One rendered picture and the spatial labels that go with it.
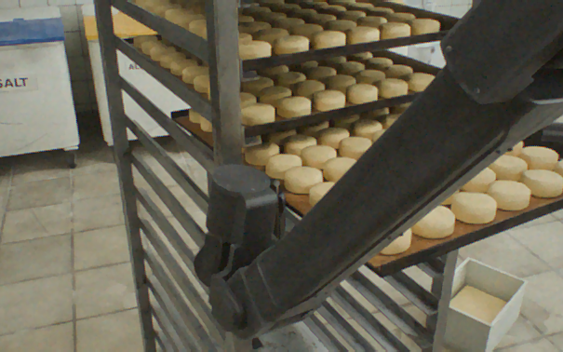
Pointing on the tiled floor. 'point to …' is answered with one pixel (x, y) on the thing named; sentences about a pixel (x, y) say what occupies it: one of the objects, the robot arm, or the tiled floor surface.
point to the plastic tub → (481, 306)
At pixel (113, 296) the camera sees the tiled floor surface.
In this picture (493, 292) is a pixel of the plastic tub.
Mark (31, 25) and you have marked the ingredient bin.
